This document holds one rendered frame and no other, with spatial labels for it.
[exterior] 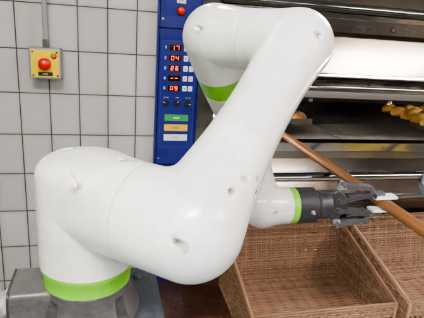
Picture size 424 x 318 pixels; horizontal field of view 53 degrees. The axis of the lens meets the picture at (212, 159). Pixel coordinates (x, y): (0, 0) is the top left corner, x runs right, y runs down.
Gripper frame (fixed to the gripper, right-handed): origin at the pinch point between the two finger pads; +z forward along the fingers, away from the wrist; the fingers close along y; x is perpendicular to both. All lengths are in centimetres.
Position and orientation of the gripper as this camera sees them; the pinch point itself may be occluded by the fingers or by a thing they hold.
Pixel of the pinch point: (382, 202)
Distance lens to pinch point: 124.3
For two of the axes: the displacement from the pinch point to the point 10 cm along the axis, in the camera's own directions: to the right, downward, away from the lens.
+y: -0.7, 9.5, 3.0
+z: 9.7, 0.0, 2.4
